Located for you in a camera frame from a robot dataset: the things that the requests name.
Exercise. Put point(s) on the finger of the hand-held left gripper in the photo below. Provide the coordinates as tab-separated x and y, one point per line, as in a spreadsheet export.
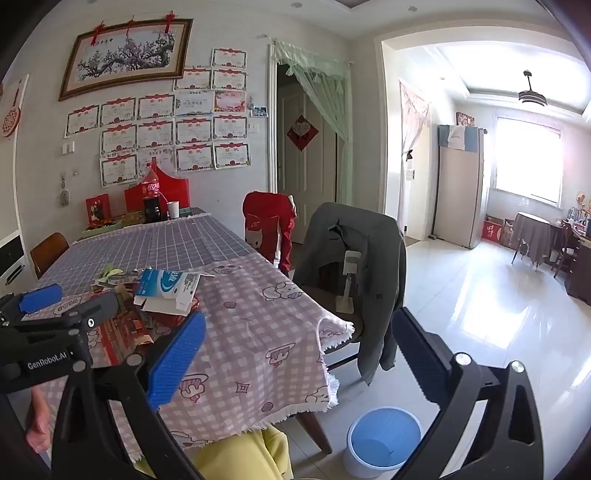
39	297
99	307

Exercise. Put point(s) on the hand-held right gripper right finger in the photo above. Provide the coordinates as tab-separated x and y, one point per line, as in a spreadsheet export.
415	360

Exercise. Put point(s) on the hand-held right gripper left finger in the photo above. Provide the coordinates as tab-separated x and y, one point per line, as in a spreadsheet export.
178	360

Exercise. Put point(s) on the red carton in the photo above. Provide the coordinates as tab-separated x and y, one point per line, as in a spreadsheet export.
120	332

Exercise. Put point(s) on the green vegetable leaves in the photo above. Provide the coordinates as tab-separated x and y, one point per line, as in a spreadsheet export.
111	272

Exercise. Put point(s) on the blue and white carton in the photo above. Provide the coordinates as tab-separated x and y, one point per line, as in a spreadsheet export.
159	281

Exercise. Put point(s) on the blue plastic wastebasket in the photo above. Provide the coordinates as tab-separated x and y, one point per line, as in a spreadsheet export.
383	438

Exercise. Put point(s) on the person's left hand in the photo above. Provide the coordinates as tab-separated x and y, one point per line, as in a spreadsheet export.
40	420

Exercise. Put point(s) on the white cabinet with dark panel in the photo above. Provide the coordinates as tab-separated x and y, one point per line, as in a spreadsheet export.
11	272

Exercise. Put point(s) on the brown wooden chair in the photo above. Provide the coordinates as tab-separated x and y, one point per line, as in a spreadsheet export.
48	254

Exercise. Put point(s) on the pink checked tablecloth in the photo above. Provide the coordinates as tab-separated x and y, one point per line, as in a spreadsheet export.
258	332

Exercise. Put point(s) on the green patterned box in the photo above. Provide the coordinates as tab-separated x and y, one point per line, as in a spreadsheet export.
127	219

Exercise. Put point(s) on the small red photo box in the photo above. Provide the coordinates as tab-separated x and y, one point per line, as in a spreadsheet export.
98	210

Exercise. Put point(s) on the grey grid tablecloth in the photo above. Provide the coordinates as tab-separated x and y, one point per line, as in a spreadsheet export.
175	244

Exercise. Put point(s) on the grey jacket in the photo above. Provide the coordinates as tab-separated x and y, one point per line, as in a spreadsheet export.
369	258

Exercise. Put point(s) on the person's yellow trousers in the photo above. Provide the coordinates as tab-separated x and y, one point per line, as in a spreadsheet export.
240	457

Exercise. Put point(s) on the white phone stand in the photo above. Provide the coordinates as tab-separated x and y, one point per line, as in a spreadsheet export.
348	265

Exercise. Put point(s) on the dark wooden chair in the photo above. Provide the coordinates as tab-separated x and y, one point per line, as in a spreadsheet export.
318	295

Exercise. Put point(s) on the white paper cup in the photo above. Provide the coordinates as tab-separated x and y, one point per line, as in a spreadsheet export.
173	210

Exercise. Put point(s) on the cola bottle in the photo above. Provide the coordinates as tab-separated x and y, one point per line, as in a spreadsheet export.
151	187

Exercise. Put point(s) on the red gift bag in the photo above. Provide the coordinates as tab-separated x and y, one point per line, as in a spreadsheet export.
175	189

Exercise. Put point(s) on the red cardboard box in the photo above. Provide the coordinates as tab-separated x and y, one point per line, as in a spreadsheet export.
493	230

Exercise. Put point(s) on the red jacket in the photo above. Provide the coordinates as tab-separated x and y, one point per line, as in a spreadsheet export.
265	230

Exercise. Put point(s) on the brown cardboard box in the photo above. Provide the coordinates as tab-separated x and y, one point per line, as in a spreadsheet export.
508	233

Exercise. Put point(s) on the round table with brown cloth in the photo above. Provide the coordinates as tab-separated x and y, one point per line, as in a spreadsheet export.
531	235

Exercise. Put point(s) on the refrigerator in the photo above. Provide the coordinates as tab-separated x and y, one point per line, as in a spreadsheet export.
457	194

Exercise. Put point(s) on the wooden chair with open back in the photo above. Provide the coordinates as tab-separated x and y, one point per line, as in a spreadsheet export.
567	251

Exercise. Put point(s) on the dark wooden desk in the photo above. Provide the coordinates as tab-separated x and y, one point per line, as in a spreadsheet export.
581	272

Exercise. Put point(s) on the white door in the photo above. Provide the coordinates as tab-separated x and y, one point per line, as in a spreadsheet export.
318	184

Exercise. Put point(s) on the cluster of small bottles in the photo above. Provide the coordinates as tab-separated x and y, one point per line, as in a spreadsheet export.
579	214

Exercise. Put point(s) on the window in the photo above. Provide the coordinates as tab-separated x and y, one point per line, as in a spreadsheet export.
528	161

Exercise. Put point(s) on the blue refrigerator cover cloth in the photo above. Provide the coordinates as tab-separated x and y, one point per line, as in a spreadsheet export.
461	136

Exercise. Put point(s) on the pink door curtain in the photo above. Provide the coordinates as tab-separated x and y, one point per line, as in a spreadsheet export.
413	120

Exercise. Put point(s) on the red patterned box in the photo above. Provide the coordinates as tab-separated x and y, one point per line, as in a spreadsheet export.
465	119

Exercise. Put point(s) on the framed blossom painting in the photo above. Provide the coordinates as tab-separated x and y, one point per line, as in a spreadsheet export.
124	57

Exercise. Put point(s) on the red diamond door decoration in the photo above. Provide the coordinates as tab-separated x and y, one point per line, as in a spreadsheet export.
302	134

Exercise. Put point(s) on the red knot ornament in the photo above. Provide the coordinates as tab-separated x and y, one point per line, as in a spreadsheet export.
132	25
169	23
96	34

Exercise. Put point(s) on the green door curtain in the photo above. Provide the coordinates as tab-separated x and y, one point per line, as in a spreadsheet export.
323	92

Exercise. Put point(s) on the ceiling fan lamp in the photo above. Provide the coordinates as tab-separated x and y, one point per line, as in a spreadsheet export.
532	97

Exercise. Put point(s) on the grey oval wall ornament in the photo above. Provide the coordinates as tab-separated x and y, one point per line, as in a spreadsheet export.
64	196

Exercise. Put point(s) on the white double wall switch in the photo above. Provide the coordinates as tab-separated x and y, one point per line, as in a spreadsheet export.
68	148

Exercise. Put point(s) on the red paper-cut wall hanging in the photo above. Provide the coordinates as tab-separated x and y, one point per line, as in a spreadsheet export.
10	117

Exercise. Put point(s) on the group of wall certificates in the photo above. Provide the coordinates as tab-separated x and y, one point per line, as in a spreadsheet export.
157	131

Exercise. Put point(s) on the small wall photo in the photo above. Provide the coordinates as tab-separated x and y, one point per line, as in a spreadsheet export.
259	112

